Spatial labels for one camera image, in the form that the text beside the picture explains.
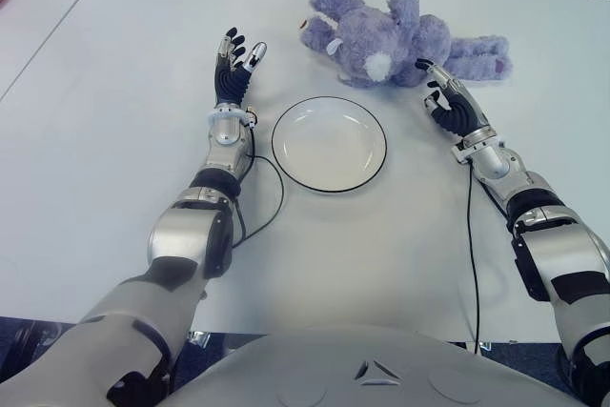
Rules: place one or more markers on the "robot right arm silver black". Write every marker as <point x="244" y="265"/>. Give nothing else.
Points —
<point x="557" y="245"/>

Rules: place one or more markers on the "robot left arm silver black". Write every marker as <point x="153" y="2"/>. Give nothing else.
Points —
<point x="186" y="240"/>

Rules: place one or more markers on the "robot left hand black silver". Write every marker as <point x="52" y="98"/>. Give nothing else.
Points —
<point x="229" y="85"/>

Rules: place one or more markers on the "white plate with black rim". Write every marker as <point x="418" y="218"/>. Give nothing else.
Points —
<point x="329" y="149"/>

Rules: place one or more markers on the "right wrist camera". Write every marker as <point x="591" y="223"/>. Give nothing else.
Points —
<point x="461" y="152"/>

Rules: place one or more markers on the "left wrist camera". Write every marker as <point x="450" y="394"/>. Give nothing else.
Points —
<point x="250" y="119"/>

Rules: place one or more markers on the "robot right hand black silver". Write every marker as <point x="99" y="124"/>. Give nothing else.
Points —
<point x="457" y="111"/>

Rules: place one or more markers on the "grey robot torso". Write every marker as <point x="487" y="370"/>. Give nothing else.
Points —
<point x="372" y="378"/>

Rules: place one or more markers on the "purple plush doll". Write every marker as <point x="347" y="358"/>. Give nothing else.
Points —
<point x="367" y="30"/>

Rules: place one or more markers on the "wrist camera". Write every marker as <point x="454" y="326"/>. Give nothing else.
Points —
<point x="461" y="152"/>
<point x="250" y="119"/>

